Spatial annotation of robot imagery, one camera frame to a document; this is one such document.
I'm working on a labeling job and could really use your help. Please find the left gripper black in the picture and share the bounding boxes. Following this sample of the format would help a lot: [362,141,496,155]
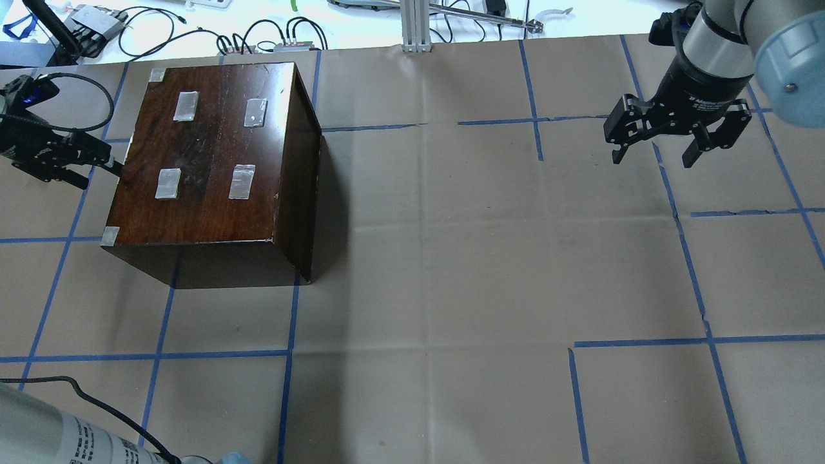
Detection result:
[1,75,123,190]

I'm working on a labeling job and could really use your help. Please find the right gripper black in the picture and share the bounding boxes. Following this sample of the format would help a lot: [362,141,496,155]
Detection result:
[603,13,753,168]

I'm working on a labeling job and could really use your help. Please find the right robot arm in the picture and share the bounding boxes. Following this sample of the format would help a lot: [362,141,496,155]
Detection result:
[603,1,824,168]

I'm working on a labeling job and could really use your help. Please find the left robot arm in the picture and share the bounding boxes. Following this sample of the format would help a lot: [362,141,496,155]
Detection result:
[1,73,206,463]

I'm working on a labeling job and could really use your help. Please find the dark wooden drawer box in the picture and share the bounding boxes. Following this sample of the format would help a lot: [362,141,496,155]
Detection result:
[101,62,322,289]

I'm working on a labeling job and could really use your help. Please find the green handled reacher tool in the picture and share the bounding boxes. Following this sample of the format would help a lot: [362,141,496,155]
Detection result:
[428,3,544,34]

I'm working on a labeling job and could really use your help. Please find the aluminium frame post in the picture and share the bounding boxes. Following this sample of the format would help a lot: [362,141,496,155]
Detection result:
[400,0,431,53]

